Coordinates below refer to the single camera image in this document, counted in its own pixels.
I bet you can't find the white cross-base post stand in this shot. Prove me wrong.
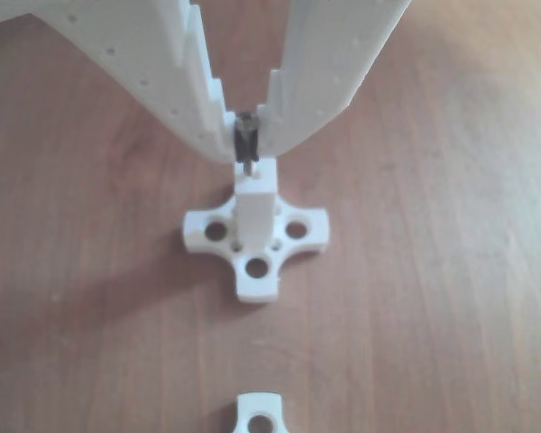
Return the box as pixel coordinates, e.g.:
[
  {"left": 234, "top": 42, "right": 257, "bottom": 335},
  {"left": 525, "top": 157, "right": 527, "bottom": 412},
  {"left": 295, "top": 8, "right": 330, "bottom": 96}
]
[
  {"left": 183, "top": 155, "right": 330, "bottom": 302},
  {"left": 234, "top": 391, "right": 284, "bottom": 433}
]

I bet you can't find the silver metal screw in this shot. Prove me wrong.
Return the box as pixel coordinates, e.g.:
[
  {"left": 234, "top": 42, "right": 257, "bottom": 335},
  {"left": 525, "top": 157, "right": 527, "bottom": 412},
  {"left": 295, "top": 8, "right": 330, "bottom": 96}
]
[{"left": 235, "top": 110, "right": 261, "bottom": 178}]

